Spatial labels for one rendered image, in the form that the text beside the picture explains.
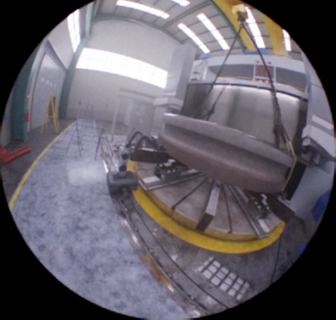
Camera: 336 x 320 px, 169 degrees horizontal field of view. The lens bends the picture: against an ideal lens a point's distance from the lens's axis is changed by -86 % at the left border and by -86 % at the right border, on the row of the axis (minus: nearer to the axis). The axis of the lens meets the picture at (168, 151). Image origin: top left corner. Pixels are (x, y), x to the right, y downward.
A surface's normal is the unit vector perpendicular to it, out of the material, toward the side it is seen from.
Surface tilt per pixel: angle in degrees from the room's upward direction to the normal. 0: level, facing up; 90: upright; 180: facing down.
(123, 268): 0
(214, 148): 90
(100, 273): 0
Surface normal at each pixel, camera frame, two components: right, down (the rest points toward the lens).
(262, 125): -0.77, 0.00
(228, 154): -0.47, 0.14
